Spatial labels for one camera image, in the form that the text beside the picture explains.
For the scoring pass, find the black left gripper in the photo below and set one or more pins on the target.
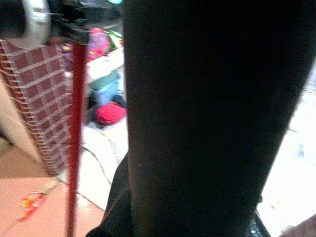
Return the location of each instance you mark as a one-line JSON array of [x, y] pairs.
[[71, 24]]

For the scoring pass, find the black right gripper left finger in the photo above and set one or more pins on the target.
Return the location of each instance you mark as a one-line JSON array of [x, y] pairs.
[[116, 197]]

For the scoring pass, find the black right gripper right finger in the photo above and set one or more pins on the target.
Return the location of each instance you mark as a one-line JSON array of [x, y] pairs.
[[258, 225]]

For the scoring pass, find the red broom stick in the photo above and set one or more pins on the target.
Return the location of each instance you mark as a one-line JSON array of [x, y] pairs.
[[77, 111]]

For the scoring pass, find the blue and green toy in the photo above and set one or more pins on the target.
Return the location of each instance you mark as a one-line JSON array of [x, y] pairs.
[[106, 86]]

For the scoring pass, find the red tiled pillar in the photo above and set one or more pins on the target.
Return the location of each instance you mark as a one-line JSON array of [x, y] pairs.
[[42, 98]]

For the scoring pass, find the red round cushion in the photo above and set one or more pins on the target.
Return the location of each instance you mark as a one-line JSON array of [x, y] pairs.
[[110, 114]]

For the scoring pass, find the orange red litter scraps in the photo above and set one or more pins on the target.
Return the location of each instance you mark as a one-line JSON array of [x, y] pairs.
[[30, 205]]

